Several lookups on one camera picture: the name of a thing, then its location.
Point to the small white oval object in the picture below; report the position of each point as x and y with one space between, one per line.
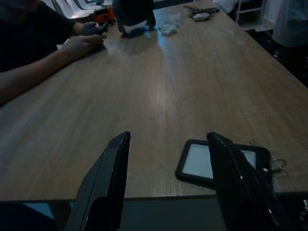
201 16

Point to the orange and black tool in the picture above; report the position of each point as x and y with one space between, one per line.
107 15

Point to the person's left hand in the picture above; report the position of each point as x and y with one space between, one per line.
91 29

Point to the black phone with white screen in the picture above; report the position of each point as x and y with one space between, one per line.
197 163

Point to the person's right hand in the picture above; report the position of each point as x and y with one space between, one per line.
84 45

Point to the white plastic chair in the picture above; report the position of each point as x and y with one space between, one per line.
81 4
62 7

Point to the bunch of dark keys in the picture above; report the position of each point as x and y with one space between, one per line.
202 9

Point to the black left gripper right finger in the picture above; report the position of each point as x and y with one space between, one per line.
235 192

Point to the white metal rack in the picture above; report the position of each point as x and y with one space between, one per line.
250 9

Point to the small black handheld phone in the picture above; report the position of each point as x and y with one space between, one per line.
104 27

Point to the person in white clothes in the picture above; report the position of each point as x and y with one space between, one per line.
291 21

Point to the crumpled white tissue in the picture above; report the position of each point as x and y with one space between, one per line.
169 24

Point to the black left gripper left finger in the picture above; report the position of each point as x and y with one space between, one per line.
106 183

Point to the person in dark shirt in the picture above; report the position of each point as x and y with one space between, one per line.
29 29

